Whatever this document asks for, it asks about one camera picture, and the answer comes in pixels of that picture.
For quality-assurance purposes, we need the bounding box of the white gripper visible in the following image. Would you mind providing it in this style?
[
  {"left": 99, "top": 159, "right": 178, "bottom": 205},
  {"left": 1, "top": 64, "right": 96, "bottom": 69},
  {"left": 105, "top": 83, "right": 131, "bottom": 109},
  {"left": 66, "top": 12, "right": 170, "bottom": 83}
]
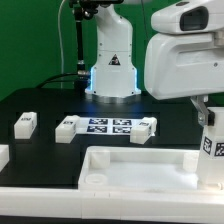
[{"left": 144, "top": 33, "right": 224, "bottom": 127}]

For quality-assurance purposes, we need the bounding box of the white desk top tray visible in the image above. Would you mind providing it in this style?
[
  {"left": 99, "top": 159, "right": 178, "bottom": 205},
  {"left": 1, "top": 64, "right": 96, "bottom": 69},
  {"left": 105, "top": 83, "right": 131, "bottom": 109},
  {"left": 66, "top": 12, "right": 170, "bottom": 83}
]
[{"left": 78, "top": 146, "right": 224, "bottom": 195}]

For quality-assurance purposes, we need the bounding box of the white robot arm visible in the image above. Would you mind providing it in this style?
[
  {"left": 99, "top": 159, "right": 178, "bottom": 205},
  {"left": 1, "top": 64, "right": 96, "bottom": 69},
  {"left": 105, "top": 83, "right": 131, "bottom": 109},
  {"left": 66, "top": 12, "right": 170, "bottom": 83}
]
[{"left": 69, "top": 0, "right": 224, "bottom": 126}]

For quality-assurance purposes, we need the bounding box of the white fiducial marker sheet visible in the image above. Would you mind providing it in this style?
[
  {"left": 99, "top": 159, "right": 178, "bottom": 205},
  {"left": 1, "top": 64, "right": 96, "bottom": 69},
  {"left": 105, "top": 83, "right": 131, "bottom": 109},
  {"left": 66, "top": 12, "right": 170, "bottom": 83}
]
[{"left": 77, "top": 117, "right": 140, "bottom": 135}]

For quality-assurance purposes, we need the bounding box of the white left fence block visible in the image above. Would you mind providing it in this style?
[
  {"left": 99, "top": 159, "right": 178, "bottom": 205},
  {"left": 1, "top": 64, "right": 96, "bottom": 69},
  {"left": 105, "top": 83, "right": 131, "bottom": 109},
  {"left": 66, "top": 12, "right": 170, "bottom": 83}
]
[{"left": 0, "top": 145, "right": 9, "bottom": 172}]

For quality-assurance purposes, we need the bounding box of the white front fence bar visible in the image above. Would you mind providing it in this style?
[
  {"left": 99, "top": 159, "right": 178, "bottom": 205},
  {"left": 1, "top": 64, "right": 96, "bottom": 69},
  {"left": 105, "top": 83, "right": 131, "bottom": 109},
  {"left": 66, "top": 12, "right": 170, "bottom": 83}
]
[{"left": 0, "top": 187, "right": 224, "bottom": 224}]

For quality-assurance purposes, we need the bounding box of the black camera pole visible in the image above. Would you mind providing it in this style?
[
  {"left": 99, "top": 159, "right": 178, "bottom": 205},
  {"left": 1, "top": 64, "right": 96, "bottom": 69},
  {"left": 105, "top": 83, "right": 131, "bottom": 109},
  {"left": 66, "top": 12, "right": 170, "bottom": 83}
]
[{"left": 69, "top": 0, "right": 90, "bottom": 91}]

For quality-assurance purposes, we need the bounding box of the black cable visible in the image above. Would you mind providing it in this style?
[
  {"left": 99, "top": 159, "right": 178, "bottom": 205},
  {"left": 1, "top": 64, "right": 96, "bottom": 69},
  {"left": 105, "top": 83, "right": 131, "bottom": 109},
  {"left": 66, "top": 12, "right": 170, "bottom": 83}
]
[{"left": 35, "top": 72, "right": 81, "bottom": 89}]

